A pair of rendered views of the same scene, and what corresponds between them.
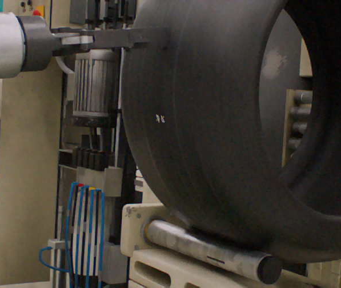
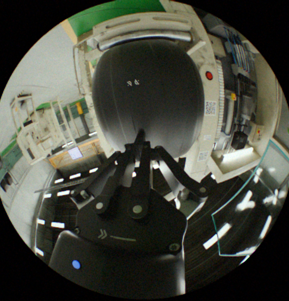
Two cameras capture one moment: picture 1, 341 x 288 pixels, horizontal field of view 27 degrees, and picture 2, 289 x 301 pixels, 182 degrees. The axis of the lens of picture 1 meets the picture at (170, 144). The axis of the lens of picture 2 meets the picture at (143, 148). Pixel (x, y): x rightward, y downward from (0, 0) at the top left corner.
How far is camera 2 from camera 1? 1.03 m
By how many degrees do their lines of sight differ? 72
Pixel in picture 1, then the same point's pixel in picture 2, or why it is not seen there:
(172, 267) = (153, 22)
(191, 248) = (148, 32)
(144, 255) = (182, 24)
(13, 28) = not seen: hidden behind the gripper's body
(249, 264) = (103, 44)
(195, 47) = (111, 136)
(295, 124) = not seen: hidden behind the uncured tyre
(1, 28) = not seen: outside the picture
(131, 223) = (197, 34)
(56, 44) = (77, 229)
